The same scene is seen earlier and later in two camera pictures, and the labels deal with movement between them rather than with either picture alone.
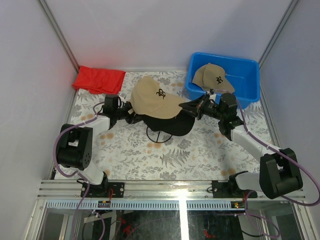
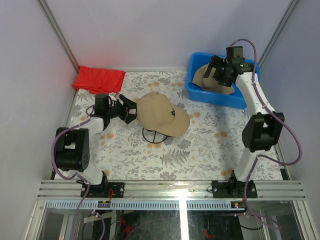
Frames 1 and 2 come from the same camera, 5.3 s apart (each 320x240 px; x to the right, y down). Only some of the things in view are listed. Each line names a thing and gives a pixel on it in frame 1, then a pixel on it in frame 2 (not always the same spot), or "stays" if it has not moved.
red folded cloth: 99,81 stays
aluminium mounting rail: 147,190 stays
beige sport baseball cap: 148,98 -> 156,112
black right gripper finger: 191,106 -> 208,71
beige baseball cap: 212,76 stays
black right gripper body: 206,108 -> 221,74
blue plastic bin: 243,74 stays
